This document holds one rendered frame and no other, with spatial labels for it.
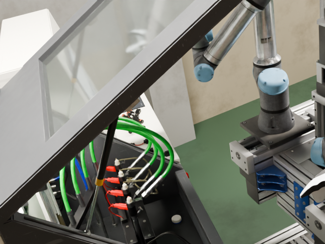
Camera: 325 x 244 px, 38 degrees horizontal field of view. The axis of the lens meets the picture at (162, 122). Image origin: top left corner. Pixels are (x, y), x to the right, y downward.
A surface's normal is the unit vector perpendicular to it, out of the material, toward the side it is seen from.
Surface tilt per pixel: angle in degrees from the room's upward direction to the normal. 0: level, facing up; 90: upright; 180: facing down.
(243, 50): 90
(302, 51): 90
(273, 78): 8
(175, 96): 90
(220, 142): 0
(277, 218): 0
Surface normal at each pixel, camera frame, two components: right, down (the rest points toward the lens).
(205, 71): -0.03, 0.52
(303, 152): -0.18, -0.84
